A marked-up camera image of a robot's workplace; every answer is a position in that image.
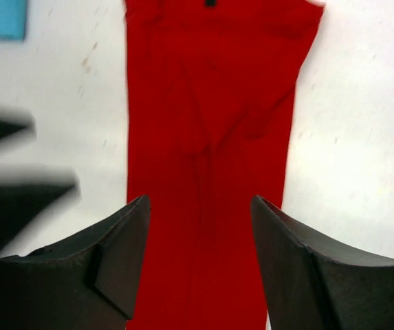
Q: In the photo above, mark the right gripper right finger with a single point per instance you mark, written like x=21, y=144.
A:
x=312, y=281

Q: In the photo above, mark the folded teal t shirt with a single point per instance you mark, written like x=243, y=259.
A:
x=13, y=19

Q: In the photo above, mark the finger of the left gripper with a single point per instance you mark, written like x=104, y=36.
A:
x=24, y=195
x=0, y=129

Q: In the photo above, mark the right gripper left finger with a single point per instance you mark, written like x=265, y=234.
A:
x=88, y=280

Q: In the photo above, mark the red t shirt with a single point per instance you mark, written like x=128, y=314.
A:
x=211, y=87

